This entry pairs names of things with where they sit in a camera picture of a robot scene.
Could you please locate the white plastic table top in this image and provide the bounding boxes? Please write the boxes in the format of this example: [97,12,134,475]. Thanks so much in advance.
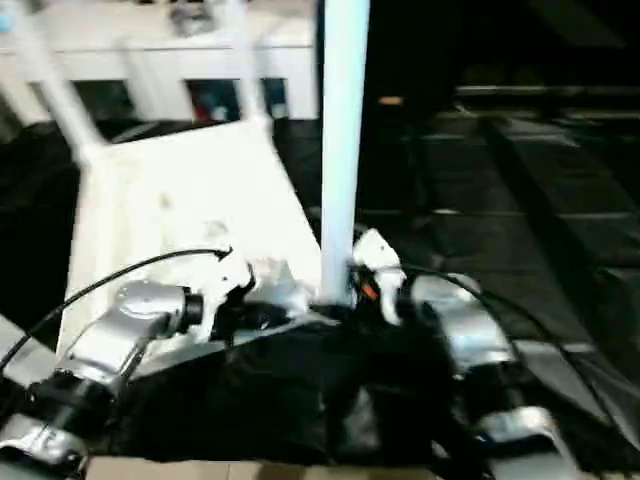
[57,117,347,372]

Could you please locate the white plastic table leg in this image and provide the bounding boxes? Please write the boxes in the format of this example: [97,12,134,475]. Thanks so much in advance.
[225,0,275,134]
[0,313,62,387]
[12,0,107,164]
[318,0,372,307]

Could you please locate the black plastic mat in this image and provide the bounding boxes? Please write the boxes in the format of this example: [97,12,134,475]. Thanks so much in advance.
[0,114,640,474]

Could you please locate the white sideboard cabinet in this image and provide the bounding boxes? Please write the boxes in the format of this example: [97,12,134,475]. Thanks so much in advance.
[0,0,321,125]

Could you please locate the black draped furniture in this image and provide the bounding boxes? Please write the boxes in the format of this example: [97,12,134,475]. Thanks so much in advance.
[367,0,640,119]

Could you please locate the black parts in clear bag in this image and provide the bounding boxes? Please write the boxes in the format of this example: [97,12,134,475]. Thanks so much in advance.
[168,2,207,37]

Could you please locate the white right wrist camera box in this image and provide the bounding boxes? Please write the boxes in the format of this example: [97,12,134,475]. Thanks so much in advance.
[351,227,407,326]

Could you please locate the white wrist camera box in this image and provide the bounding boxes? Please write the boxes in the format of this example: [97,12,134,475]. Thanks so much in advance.
[351,227,407,326]
[196,246,257,345]

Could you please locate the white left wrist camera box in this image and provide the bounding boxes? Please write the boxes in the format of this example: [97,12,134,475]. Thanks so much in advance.
[196,246,257,345]

